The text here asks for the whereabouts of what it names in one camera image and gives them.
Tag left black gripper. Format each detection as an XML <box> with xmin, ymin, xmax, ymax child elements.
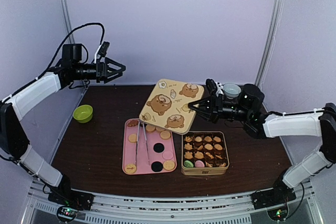
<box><xmin>73</xmin><ymin>57</ymin><xmax>126</xmax><ymax>83</ymax></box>

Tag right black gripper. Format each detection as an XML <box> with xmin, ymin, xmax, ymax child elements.
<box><xmin>187</xmin><ymin>94</ymin><xmax>251</xmax><ymax>125</ymax></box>

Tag brown leaf cookie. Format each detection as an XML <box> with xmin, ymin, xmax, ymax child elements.
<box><xmin>184</xmin><ymin>136</ymin><xmax>193</xmax><ymax>143</ymax></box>

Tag silver tin lid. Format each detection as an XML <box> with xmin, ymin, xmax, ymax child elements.
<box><xmin>139</xmin><ymin>79</ymin><xmax>204</xmax><ymax>135</ymax></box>

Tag leaf cookie second row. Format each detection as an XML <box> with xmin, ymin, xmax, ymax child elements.
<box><xmin>184</xmin><ymin>143</ymin><xmax>193</xmax><ymax>150</ymax></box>

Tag star butter cookie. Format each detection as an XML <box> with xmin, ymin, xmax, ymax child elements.
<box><xmin>205</xmin><ymin>152</ymin><xmax>214</xmax><ymax>159</ymax></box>

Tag pink sandwich cookie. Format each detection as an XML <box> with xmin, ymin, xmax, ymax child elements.
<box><xmin>195</xmin><ymin>160</ymin><xmax>205</xmax><ymax>168</ymax></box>
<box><xmin>162</xmin><ymin>151</ymin><xmax>174</xmax><ymax>160</ymax></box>

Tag beige leaf cookie under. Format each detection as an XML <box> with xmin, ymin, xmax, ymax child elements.
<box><xmin>205</xmin><ymin>162</ymin><xmax>215</xmax><ymax>167</ymax></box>

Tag green sandwich cookie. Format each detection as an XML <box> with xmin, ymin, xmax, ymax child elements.
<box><xmin>183</xmin><ymin>160</ymin><xmax>194</xmax><ymax>168</ymax></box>

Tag metal serving tongs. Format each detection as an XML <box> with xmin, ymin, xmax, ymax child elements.
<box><xmin>135</xmin><ymin>120</ymin><xmax>150</xmax><ymax>166</ymax></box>

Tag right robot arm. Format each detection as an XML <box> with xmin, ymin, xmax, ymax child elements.
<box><xmin>188</xmin><ymin>79</ymin><xmax>335</xmax><ymax>204</ymax></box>

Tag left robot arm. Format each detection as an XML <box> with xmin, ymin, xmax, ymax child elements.
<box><xmin>1</xmin><ymin>41</ymin><xmax>126</xmax><ymax>205</ymax></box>

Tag pale ceramic bowl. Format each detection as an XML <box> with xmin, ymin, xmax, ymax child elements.
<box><xmin>223</xmin><ymin>83</ymin><xmax>241</xmax><ymax>99</ymax></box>

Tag gold cookie tin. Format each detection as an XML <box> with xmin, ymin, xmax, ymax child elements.
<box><xmin>181</xmin><ymin>131</ymin><xmax>230</xmax><ymax>176</ymax></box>

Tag beige round biscuit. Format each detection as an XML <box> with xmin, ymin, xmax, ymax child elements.
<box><xmin>160</xmin><ymin>131</ymin><xmax>171</xmax><ymax>140</ymax></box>
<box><xmin>145</xmin><ymin>125</ymin><xmax>155</xmax><ymax>133</ymax></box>
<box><xmin>156</xmin><ymin>127</ymin><xmax>165</xmax><ymax>132</ymax></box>
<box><xmin>128</xmin><ymin>134</ymin><xmax>138</xmax><ymax>143</ymax></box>

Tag green plastic bowl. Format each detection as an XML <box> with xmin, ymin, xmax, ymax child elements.
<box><xmin>72</xmin><ymin>104</ymin><xmax>93</xmax><ymax>123</ymax></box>

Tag beige round biscuit top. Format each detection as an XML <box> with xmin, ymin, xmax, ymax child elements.
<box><xmin>145</xmin><ymin>125</ymin><xmax>155</xmax><ymax>133</ymax></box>

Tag black sandwich cookie upper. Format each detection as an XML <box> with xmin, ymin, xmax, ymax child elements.
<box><xmin>153</xmin><ymin>143</ymin><xmax>164</xmax><ymax>153</ymax></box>

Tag black sandwich cookie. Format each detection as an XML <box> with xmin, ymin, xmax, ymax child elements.
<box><xmin>151</xmin><ymin>161</ymin><xmax>163</xmax><ymax>173</ymax></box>
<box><xmin>153</xmin><ymin>143</ymin><xmax>164</xmax><ymax>153</ymax></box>

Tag beige round biscuit corner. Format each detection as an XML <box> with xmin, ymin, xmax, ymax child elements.
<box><xmin>163</xmin><ymin>160</ymin><xmax>176</xmax><ymax>171</ymax></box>

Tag pink plastic tray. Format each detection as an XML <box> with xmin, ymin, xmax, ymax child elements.
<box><xmin>122</xmin><ymin>119</ymin><xmax>177</xmax><ymax>175</ymax></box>

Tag beige round biscuit left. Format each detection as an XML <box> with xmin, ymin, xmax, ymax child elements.
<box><xmin>128</xmin><ymin>134</ymin><xmax>138</xmax><ymax>143</ymax></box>

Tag black sandwich cookie lower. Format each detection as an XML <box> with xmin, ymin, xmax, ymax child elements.
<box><xmin>151</xmin><ymin>161</ymin><xmax>163</xmax><ymax>173</ymax></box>

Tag biscuit with pink stick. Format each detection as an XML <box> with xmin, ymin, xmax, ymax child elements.
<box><xmin>123</xmin><ymin>163</ymin><xmax>137</xmax><ymax>174</ymax></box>

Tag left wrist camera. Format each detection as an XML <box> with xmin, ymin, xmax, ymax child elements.
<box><xmin>92</xmin><ymin>41</ymin><xmax>110</xmax><ymax>63</ymax></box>

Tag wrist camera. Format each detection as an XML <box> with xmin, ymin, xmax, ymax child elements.
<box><xmin>92</xmin><ymin>41</ymin><xmax>110</xmax><ymax>63</ymax></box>
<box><xmin>205</xmin><ymin>79</ymin><xmax>224</xmax><ymax>97</ymax></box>

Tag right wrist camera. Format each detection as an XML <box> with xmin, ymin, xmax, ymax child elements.
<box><xmin>205</xmin><ymin>79</ymin><xmax>224</xmax><ymax>97</ymax></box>

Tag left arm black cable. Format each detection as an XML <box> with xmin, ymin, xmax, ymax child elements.
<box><xmin>48</xmin><ymin>22</ymin><xmax>106</xmax><ymax>70</ymax></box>

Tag right aluminium frame post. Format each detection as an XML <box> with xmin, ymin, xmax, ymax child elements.
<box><xmin>254</xmin><ymin>0</ymin><xmax>286</xmax><ymax>90</ymax></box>

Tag aluminium frame post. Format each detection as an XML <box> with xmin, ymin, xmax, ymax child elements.
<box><xmin>254</xmin><ymin>0</ymin><xmax>286</xmax><ymax>90</ymax></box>
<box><xmin>60</xmin><ymin>0</ymin><xmax>72</xmax><ymax>34</ymax></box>

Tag left aluminium frame post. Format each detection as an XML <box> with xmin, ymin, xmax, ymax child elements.
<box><xmin>60</xmin><ymin>0</ymin><xmax>72</xmax><ymax>34</ymax></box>

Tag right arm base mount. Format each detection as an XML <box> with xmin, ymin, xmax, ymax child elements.
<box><xmin>251</xmin><ymin>189</ymin><xmax>296</xmax><ymax>222</ymax></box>

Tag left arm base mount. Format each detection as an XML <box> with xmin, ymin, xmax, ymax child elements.
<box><xmin>48</xmin><ymin>190</ymin><xmax>94</xmax><ymax>223</ymax></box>

